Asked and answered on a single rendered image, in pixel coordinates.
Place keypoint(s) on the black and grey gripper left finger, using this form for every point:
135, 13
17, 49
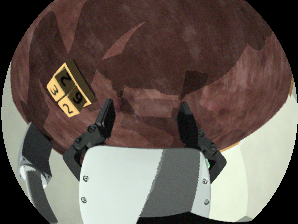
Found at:
96, 134

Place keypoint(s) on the yellow number cube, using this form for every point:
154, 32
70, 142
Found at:
73, 102
60, 84

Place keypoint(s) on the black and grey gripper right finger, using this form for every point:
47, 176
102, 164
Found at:
195, 138

